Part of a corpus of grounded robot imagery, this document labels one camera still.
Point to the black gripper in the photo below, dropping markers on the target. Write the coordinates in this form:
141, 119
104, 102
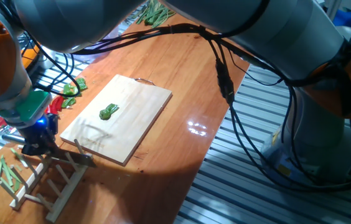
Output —
43, 130

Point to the steel cleaver knife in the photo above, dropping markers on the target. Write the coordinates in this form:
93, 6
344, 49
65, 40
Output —
76, 158

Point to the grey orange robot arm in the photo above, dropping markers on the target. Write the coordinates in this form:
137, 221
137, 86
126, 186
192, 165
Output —
287, 31

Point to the orange red chili pepper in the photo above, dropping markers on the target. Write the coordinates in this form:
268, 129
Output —
48, 110

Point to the dark red chili pepper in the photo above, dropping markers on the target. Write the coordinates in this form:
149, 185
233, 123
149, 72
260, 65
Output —
60, 102
54, 105

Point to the green chili pepper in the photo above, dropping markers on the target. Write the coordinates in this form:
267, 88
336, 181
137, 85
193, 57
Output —
105, 114

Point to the short pale onion piece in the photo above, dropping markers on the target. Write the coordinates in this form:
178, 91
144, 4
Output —
18, 168

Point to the green onion leaf piece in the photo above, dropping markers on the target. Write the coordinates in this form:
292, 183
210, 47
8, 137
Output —
6, 171
16, 185

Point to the wooden peg dish rack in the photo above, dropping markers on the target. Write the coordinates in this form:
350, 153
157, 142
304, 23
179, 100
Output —
67, 191

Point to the green pepper with stem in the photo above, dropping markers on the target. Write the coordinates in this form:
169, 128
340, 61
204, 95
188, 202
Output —
69, 90

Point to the pile of green stalks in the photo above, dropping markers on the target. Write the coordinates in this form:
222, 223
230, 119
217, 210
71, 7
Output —
155, 14

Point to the green gripper mount plate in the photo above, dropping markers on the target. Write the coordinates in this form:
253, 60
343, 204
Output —
32, 105

